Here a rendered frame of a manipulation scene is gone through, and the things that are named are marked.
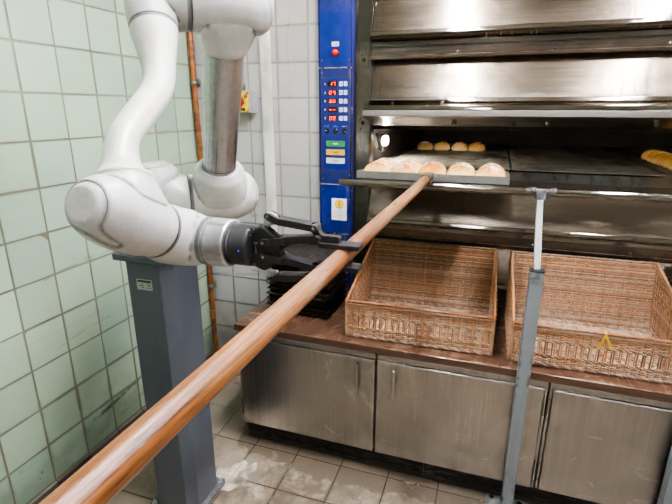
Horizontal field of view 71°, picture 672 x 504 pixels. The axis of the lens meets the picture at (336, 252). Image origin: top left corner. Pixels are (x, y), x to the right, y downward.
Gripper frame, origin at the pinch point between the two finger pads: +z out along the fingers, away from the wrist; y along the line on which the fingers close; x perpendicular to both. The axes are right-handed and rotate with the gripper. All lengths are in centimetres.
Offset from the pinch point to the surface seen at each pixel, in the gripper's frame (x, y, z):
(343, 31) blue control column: -133, -54, -43
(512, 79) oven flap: -137, -35, 26
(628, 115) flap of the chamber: -122, -22, 65
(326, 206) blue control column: -133, 21, -51
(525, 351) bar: -76, 51, 38
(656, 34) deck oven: -136, -49, 72
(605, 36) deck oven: -136, -49, 56
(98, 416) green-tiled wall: -51, 98, -121
